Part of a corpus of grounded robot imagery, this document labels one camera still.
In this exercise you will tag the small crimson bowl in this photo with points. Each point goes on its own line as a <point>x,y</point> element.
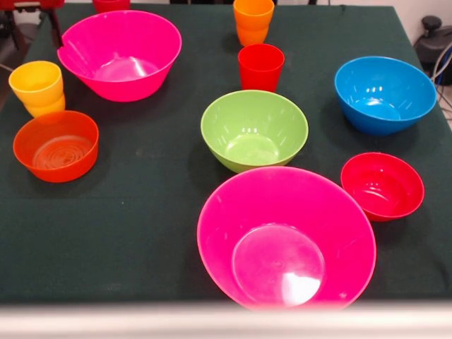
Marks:
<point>383,187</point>

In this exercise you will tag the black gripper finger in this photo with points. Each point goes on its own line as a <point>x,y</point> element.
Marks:
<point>56,28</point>
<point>17,31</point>

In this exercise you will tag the blue bowl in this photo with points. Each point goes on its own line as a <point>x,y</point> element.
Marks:
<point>385,88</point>

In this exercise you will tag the orange cup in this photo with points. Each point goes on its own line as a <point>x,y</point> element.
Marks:
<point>253,21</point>

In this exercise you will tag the large pink bowl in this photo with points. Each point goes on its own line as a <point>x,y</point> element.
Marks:
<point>275,212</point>
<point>120,39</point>

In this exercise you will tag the red cup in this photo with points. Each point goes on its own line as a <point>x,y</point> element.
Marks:
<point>261,67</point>

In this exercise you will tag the orange bowl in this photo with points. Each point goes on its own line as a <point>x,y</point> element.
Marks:
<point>56,155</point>

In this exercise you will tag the yellow cup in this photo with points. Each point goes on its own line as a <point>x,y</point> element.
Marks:
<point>35,84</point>

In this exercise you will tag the green bowl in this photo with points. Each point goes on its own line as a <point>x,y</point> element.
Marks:
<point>254,130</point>

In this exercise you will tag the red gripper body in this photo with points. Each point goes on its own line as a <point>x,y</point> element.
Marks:
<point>53,3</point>

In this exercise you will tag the crimson cup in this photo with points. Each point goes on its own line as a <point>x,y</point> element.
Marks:
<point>111,5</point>

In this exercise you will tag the dark green table cloth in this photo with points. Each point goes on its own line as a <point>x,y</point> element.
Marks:
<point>106,240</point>

